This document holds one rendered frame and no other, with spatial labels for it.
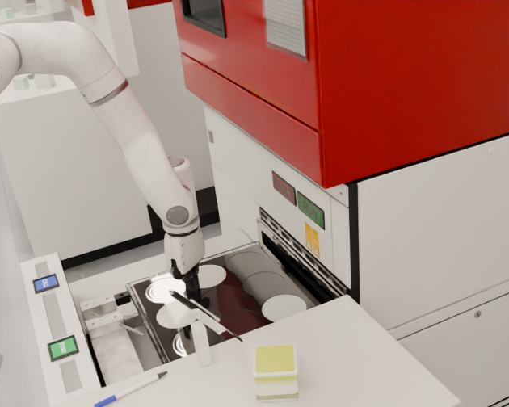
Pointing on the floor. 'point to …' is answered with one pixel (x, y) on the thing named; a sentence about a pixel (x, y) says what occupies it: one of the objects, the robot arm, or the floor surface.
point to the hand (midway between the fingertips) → (191, 282)
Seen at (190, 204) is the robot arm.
